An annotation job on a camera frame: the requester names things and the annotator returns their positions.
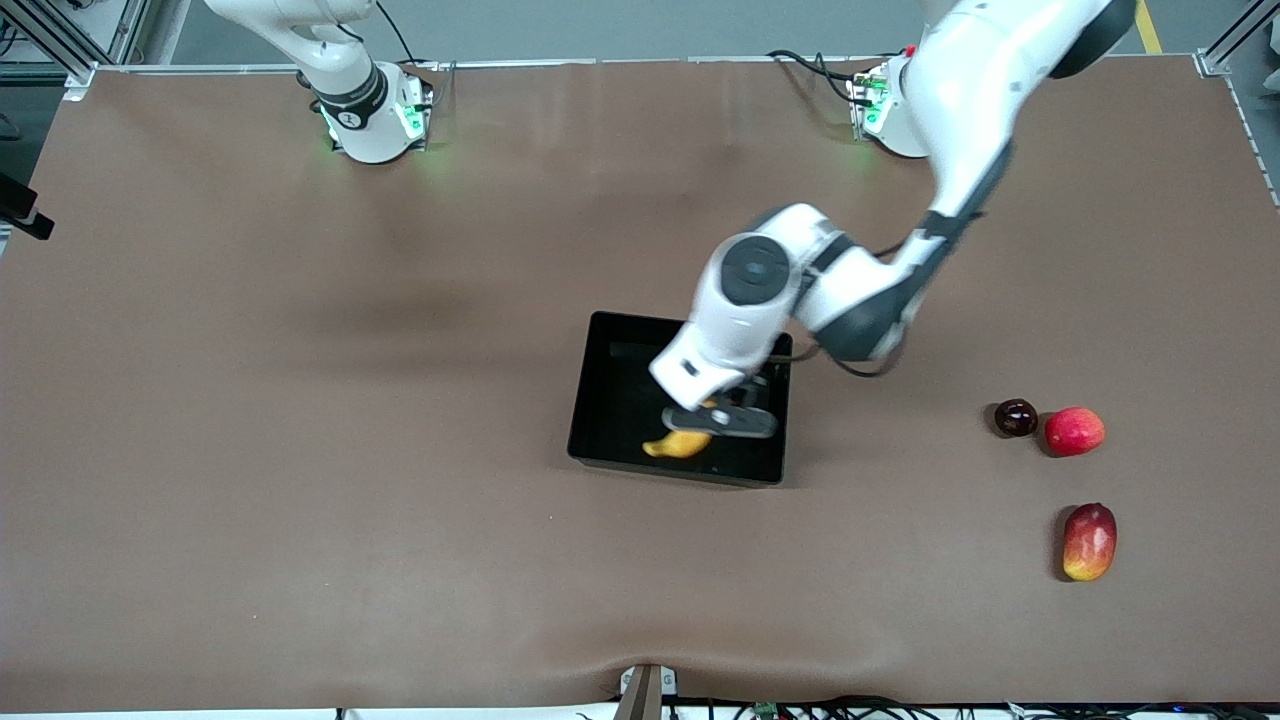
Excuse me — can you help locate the yellow banana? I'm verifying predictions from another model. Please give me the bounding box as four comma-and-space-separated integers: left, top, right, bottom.
641, 400, 717, 460

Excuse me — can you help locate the black plastic box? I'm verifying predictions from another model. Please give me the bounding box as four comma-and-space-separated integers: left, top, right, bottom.
567, 310, 794, 488

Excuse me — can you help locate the brown table cover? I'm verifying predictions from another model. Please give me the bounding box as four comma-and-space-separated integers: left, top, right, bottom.
0, 55, 1280, 713

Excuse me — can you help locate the dark purple plum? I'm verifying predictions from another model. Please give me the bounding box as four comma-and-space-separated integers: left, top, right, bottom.
994, 398, 1040, 439

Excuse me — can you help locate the metal table clamp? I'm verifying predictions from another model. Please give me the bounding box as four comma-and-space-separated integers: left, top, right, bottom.
615, 662, 679, 720

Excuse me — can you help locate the red peach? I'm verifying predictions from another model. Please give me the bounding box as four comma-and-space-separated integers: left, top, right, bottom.
1044, 406, 1107, 458

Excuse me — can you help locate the red yellow mango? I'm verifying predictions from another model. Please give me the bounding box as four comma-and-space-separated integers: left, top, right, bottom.
1062, 502, 1118, 583

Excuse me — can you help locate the aluminium frame profile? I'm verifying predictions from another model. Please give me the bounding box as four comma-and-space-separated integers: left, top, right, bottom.
0, 0, 151, 101
1195, 0, 1280, 211

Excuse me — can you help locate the black base cable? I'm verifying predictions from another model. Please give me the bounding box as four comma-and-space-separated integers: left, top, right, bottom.
375, 0, 446, 71
767, 48, 863, 106

